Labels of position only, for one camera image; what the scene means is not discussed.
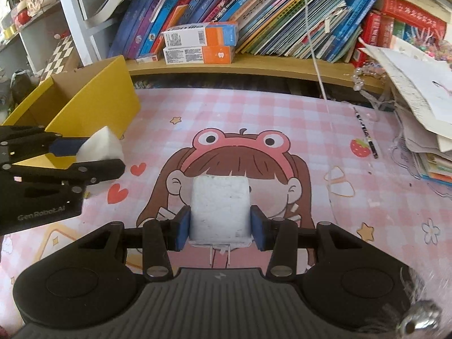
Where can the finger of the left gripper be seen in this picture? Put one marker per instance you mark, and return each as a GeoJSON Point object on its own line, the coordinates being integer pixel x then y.
{"type": "Point", "coordinates": [78, 173]}
{"type": "Point", "coordinates": [21, 142]}

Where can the pink cartoon desk mat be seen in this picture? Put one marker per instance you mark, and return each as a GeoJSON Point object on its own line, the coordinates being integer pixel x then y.
{"type": "Point", "coordinates": [306, 159]}

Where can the black patterned pencil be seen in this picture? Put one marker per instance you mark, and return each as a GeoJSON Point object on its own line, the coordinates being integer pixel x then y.
{"type": "Point", "coordinates": [366, 134]}

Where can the orange white box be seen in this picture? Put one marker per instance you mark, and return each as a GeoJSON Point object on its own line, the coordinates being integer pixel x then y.
{"type": "Point", "coordinates": [199, 55]}
{"type": "Point", "coordinates": [202, 34]}

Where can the brown leather shoe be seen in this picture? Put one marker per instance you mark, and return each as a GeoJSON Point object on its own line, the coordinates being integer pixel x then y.
{"type": "Point", "coordinates": [23, 82]}

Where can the white charger plug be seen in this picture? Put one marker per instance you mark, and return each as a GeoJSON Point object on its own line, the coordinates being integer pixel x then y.
{"type": "Point", "coordinates": [220, 213]}

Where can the yellow cardboard box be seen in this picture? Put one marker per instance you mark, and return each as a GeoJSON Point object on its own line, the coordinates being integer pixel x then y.
{"type": "Point", "coordinates": [78, 103]}

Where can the red white doll figure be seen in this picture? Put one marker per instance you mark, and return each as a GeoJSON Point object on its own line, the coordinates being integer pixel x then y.
{"type": "Point", "coordinates": [22, 17]}

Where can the wooden chessboard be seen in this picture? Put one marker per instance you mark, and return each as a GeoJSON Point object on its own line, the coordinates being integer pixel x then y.
{"type": "Point", "coordinates": [64, 58]}

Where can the stack of papers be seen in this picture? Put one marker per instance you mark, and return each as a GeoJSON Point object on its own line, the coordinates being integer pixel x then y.
{"type": "Point", "coordinates": [419, 92]}

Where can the upper orange white box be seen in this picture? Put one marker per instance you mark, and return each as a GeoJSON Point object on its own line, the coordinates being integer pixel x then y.
{"type": "Point", "coordinates": [202, 34]}

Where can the lower orange white box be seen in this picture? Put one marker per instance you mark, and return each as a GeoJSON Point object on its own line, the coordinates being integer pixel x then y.
{"type": "Point", "coordinates": [199, 55]}

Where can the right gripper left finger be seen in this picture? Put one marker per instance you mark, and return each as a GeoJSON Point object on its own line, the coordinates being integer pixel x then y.
{"type": "Point", "coordinates": [158, 238]}

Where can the white sponge block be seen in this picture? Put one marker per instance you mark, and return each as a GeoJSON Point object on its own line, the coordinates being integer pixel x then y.
{"type": "Point", "coordinates": [102, 145]}

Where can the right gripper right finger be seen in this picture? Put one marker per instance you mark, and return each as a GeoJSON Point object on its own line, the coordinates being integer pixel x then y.
{"type": "Point", "coordinates": [280, 237]}

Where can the wooden bookshelf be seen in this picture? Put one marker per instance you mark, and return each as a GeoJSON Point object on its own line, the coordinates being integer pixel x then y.
{"type": "Point", "coordinates": [94, 43]}

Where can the small red white box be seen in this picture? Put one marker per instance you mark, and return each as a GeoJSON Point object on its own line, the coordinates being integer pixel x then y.
{"type": "Point", "coordinates": [149, 58]}

